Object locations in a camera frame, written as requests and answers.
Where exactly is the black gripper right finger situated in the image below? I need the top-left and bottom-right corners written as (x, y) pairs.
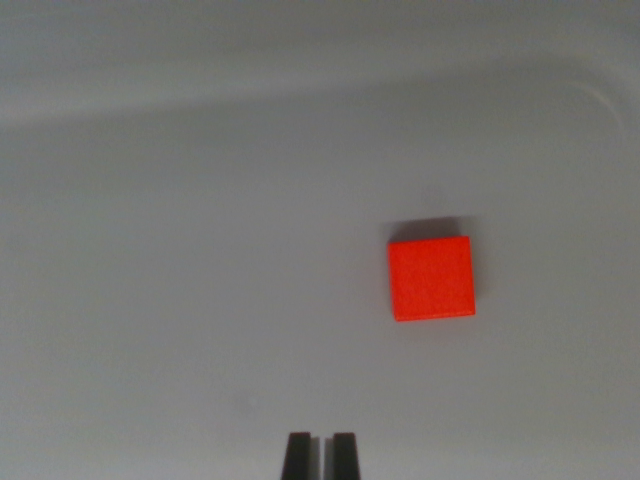
top-left (324, 432), bottom-right (362, 480)

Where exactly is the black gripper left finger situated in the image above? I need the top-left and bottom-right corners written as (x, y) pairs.
top-left (281, 431), bottom-right (322, 480)

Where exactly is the red square block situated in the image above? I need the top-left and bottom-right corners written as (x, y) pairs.
top-left (387, 235), bottom-right (477, 323)

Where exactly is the white plastic tray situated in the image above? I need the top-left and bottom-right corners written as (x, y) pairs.
top-left (0, 0), bottom-right (640, 480)

